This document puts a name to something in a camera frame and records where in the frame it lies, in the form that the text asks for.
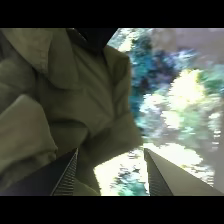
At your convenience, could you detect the olive green shirt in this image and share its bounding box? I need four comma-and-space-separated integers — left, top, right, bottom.
0, 27, 145, 197

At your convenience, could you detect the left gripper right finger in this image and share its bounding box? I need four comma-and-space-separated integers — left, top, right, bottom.
143, 147, 224, 197

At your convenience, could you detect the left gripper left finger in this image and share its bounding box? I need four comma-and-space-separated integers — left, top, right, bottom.
0, 147, 80, 197

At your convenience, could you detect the black garment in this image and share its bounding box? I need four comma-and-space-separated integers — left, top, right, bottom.
65, 27, 120, 56

